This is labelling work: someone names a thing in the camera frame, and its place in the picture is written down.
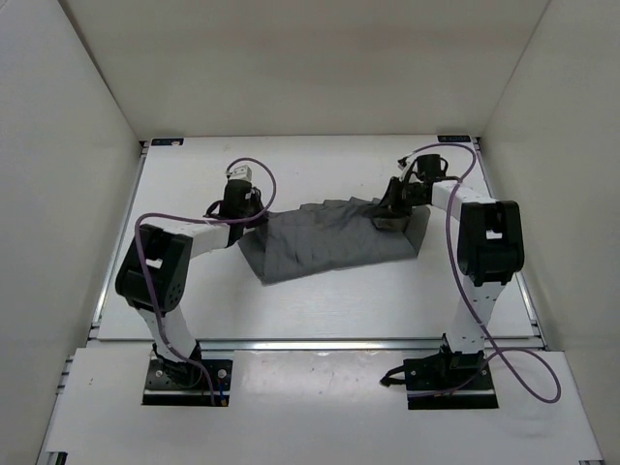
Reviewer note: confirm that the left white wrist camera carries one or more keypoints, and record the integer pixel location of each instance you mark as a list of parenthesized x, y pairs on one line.
[(240, 173)]

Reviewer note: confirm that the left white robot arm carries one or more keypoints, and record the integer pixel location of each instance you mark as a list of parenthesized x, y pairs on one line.
[(153, 275)]

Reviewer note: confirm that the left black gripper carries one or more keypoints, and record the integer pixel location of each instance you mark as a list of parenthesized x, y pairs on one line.
[(257, 199)]

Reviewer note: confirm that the right blue corner label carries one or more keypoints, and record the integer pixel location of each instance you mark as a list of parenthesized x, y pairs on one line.
[(453, 139)]

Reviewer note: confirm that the front aluminium table rail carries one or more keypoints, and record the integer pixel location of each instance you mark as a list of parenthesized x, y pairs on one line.
[(316, 345)]

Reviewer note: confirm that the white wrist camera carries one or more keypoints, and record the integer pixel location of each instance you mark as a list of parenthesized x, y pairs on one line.
[(240, 173), (407, 165)]

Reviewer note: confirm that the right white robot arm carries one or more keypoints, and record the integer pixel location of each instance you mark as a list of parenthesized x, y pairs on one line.
[(488, 252)]

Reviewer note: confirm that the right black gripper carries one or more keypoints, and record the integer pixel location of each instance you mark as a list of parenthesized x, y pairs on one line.
[(390, 204)]

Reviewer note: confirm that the left blue corner label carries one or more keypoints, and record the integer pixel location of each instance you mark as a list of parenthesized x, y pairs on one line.
[(167, 142)]

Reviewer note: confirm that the blue corner label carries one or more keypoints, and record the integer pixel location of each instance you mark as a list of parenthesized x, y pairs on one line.
[(167, 142), (453, 139)]

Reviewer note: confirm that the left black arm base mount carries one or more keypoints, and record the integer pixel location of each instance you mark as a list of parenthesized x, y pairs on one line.
[(171, 384)]

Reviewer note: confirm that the grey pleated skirt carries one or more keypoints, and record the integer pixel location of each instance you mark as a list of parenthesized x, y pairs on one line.
[(321, 237)]

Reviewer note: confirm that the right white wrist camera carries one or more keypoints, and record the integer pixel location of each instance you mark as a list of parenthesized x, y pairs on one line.
[(407, 165)]

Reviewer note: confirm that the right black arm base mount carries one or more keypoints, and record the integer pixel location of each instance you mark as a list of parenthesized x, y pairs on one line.
[(447, 380)]

